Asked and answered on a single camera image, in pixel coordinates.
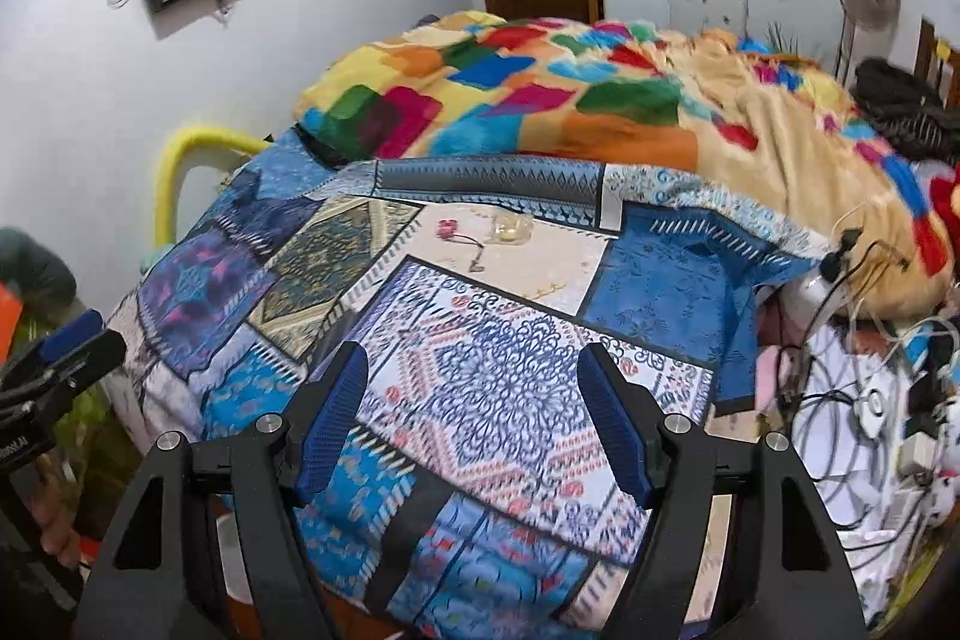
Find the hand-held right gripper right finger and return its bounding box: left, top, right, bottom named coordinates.
left=579, top=342, right=871, bottom=640

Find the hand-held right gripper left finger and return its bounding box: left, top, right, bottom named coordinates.
left=71, top=340, right=370, bottom=640

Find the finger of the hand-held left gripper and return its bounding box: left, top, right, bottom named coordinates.
left=0, top=329, right=127, bottom=417
left=34, top=308, right=106, bottom=363

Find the small clear glass cup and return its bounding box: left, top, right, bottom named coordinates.
left=491, top=212, right=535, bottom=245

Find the small red scrap with string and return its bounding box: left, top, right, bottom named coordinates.
left=437, top=220, right=487, bottom=274

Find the person's left hand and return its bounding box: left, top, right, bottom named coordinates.
left=36, top=460, right=82, bottom=566

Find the green leaf-print bag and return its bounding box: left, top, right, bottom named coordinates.
left=22, top=310, right=143, bottom=521

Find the dark green cloth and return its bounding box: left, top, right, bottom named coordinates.
left=0, top=227, right=77, bottom=311

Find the blue patchwork bedsheet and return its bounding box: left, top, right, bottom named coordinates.
left=109, top=141, right=833, bottom=640

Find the pink cloth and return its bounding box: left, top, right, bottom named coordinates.
left=754, top=347, right=796, bottom=416

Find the yellow padded tube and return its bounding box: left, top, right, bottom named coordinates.
left=154, top=124, right=271, bottom=244

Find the colourful checked blanket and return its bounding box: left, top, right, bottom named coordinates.
left=296, top=10, right=960, bottom=319

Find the red plush toy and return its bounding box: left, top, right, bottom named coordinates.
left=919, top=171, right=960, bottom=281

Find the dark striped cloth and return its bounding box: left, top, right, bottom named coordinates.
left=855, top=56, right=960, bottom=163

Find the wooden rack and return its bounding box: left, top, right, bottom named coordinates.
left=919, top=17, right=960, bottom=109

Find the tangle of cables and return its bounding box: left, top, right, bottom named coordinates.
left=780, top=227, right=960, bottom=536

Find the white wall socket box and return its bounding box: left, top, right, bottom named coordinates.
left=670, top=0, right=749, bottom=37

